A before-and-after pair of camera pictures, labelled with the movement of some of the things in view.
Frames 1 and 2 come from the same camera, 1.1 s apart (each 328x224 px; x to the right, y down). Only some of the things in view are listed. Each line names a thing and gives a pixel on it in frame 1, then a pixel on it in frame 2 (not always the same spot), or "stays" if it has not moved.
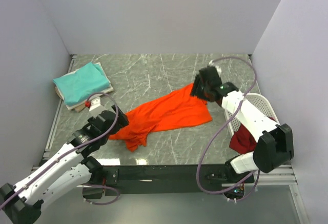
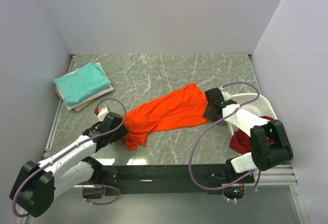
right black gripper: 197,82 → 207,115
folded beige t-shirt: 78,109 stays
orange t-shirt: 177,107 stays
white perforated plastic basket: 258,100 stays
